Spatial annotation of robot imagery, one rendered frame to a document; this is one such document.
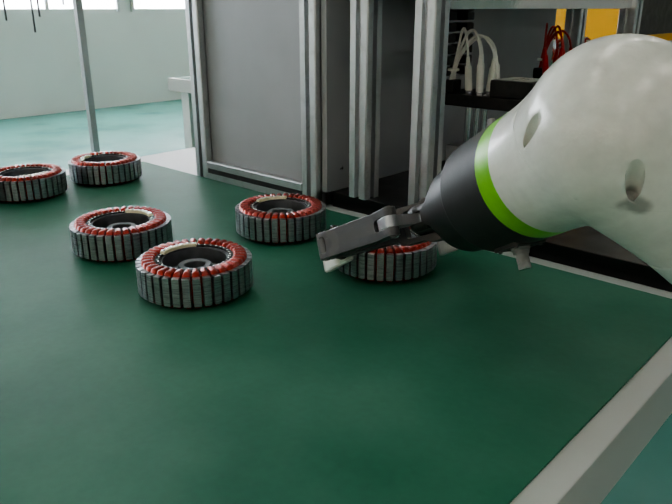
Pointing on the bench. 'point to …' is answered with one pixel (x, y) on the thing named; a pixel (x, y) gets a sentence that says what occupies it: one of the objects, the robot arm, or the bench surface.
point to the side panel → (257, 93)
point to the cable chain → (458, 37)
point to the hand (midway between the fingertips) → (388, 248)
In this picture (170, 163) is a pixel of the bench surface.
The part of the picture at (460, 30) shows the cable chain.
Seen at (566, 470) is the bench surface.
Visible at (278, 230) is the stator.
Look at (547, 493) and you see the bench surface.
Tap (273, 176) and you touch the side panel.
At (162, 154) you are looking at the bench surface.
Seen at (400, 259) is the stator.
